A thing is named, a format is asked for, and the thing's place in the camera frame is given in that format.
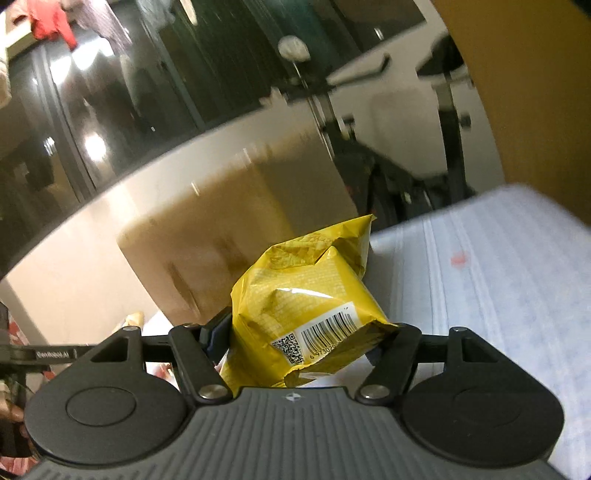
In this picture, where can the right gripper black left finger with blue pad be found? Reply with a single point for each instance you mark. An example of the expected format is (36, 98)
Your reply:
(197, 349)

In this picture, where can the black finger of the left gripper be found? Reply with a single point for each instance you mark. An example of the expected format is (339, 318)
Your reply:
(55, 354)

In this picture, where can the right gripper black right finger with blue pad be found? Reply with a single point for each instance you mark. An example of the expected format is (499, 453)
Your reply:
(394, 371)

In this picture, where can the yellow snack bag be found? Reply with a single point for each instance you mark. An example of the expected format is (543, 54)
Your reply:
(302, 312)

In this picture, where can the brown cardboard box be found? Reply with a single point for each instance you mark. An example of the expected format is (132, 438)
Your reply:
(190, 252)

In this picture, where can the checked strawberry bed sheet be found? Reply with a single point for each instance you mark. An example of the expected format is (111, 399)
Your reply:
(500, 288)

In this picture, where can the dark glass window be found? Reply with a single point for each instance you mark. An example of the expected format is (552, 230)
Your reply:
(145, 77)

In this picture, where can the wooden headboard panel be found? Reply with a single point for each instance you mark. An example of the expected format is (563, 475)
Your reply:
(530, 61)

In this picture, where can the red hanging garment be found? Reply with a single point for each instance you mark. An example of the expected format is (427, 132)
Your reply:
(49, 21)

